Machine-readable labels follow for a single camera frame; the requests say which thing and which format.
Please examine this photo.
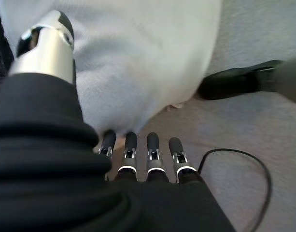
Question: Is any black silver robot left hand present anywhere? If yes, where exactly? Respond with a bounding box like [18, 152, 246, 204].
[0, 10, 237, 232]

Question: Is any white fringed cushion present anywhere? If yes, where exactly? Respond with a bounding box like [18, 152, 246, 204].
[0, 0, 223, 136]

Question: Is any black robot foot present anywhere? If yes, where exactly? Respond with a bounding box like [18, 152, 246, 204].
[197, 59, 285, 101]

